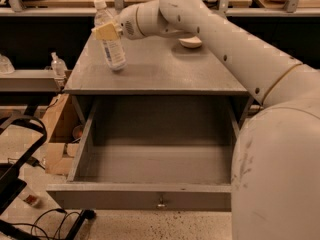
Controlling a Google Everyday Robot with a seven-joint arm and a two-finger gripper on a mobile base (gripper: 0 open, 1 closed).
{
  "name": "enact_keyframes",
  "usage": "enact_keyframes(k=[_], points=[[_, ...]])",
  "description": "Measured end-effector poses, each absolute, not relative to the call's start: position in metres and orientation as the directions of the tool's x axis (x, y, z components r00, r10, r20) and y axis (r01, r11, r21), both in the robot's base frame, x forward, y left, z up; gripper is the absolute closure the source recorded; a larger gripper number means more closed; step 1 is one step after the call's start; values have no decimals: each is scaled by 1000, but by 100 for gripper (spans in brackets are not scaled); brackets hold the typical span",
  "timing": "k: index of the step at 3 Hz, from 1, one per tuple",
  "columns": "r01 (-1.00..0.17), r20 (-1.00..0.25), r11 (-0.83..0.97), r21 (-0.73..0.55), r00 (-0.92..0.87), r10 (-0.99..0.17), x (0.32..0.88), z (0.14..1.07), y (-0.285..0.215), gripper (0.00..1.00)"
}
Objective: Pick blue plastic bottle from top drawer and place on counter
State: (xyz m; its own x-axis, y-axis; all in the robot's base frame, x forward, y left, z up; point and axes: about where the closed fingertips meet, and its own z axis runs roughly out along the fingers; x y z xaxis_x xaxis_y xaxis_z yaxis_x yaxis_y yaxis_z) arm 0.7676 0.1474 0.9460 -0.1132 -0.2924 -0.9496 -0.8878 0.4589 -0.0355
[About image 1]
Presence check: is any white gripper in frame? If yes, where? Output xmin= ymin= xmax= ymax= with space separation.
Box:
xmin=92 ymin=5 xmax=139 ymax=41

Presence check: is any clear plastic water bottle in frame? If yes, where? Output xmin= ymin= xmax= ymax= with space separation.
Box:
xmin=94 ymin=0 xmax=126 ymax=71

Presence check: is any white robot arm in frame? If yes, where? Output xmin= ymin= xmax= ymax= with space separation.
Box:
xmin=93 ymin=0 xmax=320 ymax=240

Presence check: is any clear sanitizer bottle left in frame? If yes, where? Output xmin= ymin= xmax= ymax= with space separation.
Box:
xmin=51 ymin=52 xmax=67 ymax=77

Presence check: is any grey open top drawer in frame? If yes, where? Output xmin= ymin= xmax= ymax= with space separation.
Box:
xmin=47 ymin=99 xmax=237 ymax=211

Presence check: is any grey wooden cabinet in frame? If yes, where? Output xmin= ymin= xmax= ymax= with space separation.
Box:
xmin=65 ymin=37 xmax=259 ymax=132

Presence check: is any white paper bowl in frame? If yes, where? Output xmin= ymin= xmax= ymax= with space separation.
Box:
xmin=179 ymin=37 xmax=202 ymax=49

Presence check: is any brown cardboard box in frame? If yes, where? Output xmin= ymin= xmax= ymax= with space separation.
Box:
xmin=42 ymin=94 xmax=79 ymax=175

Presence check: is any clear plastic dome lid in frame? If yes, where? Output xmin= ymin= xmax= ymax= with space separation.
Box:
xmin=0 ymin=54 xmax=15 ymax=74

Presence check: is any black chair frame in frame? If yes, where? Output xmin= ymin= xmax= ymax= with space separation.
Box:
xmin=0 ymin=113 xmax=48 ymax=215

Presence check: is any black floor cables left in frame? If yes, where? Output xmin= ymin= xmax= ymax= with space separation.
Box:
xmin=0 ymin=207 xmax=98 ymax=240

